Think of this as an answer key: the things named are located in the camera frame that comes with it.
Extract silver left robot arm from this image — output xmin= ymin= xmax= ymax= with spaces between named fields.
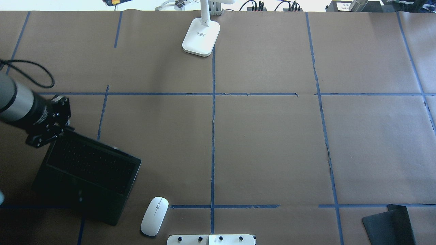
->
xmin=0 ymin=73 xmax=56 ymax=134

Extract black mouse pad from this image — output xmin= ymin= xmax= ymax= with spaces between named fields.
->
xmin=362 ymin=204 xmax=416 ymax=245

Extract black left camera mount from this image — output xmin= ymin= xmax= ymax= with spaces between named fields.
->
xmin=26 ymin=94 xmax=72 ymax=148

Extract grey laptop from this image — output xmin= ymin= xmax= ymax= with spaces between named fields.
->
xmin=32 ymin=130 xmax=141 ymax=226

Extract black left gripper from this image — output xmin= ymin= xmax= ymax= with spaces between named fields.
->
xmin=25 ymin=97 xmax=60 ymax=135

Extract black braided left cable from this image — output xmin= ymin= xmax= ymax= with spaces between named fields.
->
xmin=0 ymin=60 xmax=55 ymax=88

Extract white computer mouse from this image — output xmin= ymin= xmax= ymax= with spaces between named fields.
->
xmin=140 ymin=197 xmax=169 ymax=237

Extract silver metal cylinder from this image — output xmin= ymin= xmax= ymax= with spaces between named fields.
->
xmin=348 ymin=0 xmax=368 ymax=12

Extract white desk lamp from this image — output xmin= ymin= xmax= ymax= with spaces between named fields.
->
xmin=181 ymin=0 xmax=235 ymax=57

